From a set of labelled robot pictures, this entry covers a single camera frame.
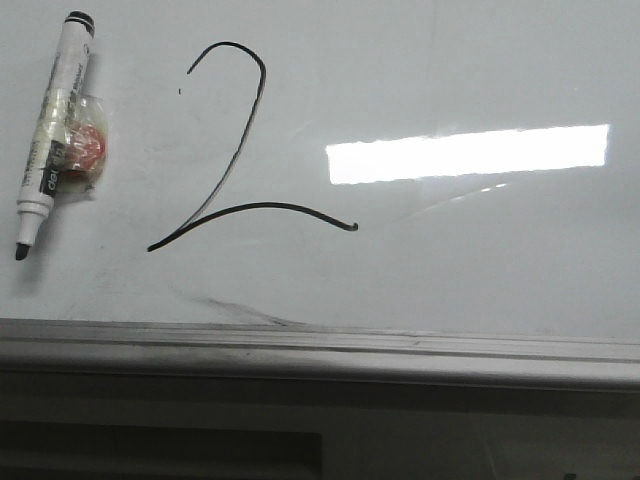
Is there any red magnet taped to marker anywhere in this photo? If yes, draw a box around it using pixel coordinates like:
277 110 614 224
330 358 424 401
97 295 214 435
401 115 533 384
57 95 109 194

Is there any white black whiteboard marker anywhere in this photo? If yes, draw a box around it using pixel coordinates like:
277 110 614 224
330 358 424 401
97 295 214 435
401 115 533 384
15 11 95 261

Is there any white whiteboard surface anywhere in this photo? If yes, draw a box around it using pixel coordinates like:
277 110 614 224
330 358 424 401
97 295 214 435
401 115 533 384
1 1 639 340

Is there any grey aluminium whiteboard frame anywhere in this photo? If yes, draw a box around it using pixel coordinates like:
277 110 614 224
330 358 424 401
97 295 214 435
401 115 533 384
1 319 639 392

